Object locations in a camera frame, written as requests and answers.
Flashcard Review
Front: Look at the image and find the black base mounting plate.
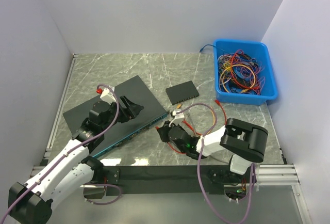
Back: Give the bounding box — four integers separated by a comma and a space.
91, 165, 250, 195

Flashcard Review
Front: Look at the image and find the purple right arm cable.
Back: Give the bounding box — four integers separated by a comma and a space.
170, 103, 256, 224

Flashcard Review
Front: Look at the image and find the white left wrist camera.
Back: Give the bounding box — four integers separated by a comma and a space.
96, 87, 116, 104

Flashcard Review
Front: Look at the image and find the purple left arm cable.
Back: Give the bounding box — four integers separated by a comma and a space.
0, 84, 122, 224

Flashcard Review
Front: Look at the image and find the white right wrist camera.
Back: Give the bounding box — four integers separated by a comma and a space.
171, 108, 185, 120

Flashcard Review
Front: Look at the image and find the blue cable behind bin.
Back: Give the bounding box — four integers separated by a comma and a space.
200, 44, 217, 53

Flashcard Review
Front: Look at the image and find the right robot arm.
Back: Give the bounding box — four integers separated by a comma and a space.
156, 118, 269, 182

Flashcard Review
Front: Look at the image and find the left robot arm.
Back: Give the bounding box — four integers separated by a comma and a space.
7, 95, 144, 223

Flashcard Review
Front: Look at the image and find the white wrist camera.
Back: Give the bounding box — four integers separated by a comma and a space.
171, 108, 185, 120
96, 87, 116, 104

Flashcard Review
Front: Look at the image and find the blue plastic bin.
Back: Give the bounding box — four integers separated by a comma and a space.
212, 39, 278, 105

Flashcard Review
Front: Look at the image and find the tangled coloured wires bundle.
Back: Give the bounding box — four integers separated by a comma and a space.
217, 49, 266, 95

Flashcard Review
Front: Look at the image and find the large black network switch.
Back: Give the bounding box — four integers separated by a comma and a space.
63, 76, 168, 157

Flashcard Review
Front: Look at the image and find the aluminium frame rail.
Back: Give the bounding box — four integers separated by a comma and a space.
28, 166, 301, 187

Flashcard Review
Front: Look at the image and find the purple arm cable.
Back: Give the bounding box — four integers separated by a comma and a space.
170, 103, 256, 224
0, 84, 122, 224

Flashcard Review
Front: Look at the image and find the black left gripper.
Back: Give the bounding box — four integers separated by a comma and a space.
102, 94, 144, 132

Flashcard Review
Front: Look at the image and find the orange ethernet patch cable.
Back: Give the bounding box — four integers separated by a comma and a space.
177, 104, 218, 136

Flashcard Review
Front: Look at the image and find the small black network switch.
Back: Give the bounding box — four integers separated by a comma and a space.
166, 81, 200, 105

